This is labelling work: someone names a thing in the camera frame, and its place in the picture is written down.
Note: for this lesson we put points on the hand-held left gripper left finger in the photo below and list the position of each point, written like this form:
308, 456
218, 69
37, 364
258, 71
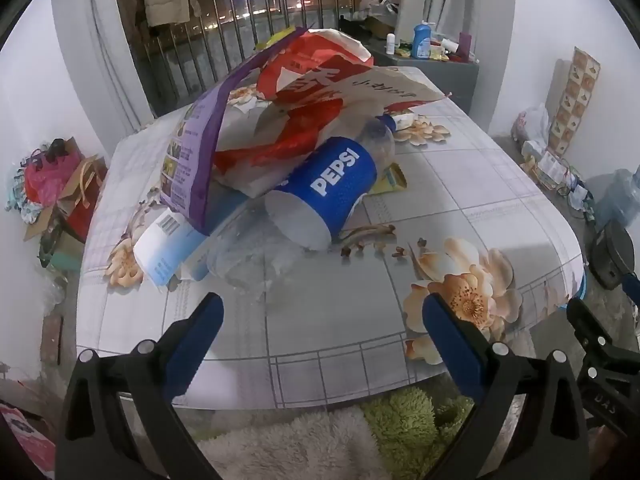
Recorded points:
197, 345

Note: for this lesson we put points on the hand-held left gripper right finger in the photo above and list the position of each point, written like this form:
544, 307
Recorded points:
452, 345

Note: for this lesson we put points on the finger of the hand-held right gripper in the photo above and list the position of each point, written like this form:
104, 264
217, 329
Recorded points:
587, 325
632, 287

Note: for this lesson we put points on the clear crushed plastic bottle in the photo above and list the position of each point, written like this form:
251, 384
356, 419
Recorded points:
240, 255

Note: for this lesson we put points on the white and blue packet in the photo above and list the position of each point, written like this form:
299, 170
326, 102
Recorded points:
160, 245

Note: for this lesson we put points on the yellow snack wrapper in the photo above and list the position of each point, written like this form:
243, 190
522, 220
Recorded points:
392, 180

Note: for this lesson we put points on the purple snack bag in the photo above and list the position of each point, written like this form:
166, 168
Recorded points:
182, 160

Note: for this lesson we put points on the blue label plastic bottle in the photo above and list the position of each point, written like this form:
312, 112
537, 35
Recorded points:
330, 175

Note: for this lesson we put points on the small white packet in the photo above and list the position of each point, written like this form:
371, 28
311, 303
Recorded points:
402, 121

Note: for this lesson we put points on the red and white paper bag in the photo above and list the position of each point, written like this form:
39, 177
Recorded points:
310, 85

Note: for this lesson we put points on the dark grey rice cooker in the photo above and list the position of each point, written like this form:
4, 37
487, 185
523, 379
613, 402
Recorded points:
610, 255

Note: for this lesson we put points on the large blue water jug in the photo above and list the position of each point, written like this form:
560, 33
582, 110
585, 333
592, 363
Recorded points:
617, 200

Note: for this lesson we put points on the green fluffy blanket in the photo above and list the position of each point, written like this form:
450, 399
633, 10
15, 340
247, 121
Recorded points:
400, 420

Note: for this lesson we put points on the pile of small packets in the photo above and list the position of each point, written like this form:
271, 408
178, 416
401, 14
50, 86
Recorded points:
580, 195

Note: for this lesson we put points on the floral tablecloth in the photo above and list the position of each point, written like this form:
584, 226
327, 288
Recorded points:
450, 200

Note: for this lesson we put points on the white fluffy blanket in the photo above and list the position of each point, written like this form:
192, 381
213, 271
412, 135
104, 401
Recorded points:
300, 450

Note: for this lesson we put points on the white plastic bag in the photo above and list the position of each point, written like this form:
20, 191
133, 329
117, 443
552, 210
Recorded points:
532, 122

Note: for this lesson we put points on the pink printed bag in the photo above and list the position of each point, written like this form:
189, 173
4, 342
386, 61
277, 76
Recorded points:
25, 435

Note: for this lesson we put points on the tall fruit print box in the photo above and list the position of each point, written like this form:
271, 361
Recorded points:
575, 100

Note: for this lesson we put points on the brown paper bag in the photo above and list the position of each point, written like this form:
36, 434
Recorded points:
80, 185

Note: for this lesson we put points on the pink plastic bag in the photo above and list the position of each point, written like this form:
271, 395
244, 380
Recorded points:
47, 180

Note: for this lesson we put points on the grey cabinet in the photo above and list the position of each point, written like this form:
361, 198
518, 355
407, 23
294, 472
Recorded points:
450, 80

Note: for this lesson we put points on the purple box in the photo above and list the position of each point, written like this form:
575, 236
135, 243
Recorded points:
465, 45

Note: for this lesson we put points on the small white bottle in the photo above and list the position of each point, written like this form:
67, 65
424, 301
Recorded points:
391, 45

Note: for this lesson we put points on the blue detergent bottle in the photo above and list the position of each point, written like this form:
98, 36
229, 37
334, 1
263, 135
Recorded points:
422, 40

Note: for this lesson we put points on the crumpled plastic bag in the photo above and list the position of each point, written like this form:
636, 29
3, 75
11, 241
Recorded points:
380, 5

